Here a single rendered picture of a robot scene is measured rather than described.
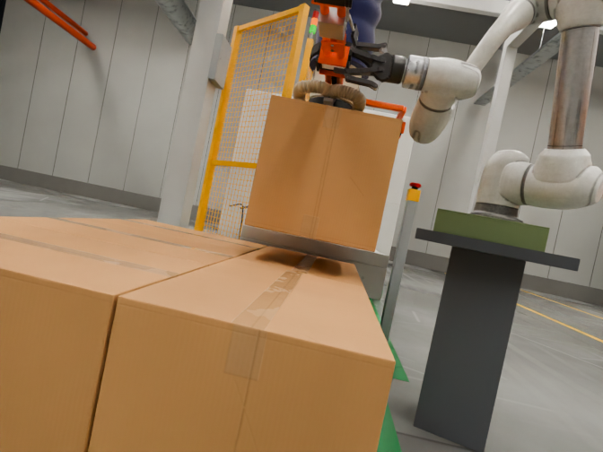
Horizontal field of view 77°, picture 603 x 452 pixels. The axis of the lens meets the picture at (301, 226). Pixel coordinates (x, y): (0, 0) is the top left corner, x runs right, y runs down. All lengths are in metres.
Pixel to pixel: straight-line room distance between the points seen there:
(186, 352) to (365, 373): 0.25
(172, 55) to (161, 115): 1.74
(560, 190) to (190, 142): 2.08
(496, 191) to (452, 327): 0.54
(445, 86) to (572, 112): 0.52
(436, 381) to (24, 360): 1.33
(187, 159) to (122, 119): 9.91
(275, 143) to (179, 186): 1.58
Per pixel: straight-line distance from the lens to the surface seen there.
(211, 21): 2.91
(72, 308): 0.64
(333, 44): 1.11
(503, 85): 5.22
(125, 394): 0.64
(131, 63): 12.88
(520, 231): 1.48
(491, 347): 1.59
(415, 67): 1.18
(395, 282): 2.38
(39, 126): 13.86
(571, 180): 1.54
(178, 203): 2.67
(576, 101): 1.57
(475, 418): 1.67
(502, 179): 1.61
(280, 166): 1.15
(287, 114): 1.18
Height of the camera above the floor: 0.71
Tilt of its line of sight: 1 degrees down
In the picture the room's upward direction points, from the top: 12 degrees clockwise
